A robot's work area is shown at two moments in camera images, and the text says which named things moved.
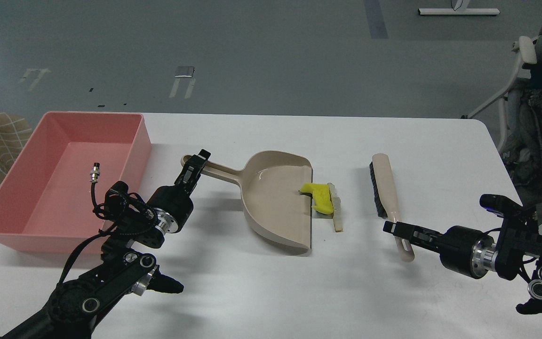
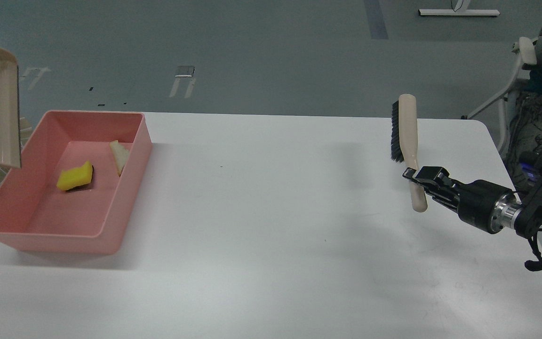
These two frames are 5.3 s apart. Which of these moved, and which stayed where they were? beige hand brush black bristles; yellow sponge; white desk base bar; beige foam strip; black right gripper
Moved: yellow sponge; black right gripper; beige hand brush black bristles; beige foam strip
Stayed: white desk base bar
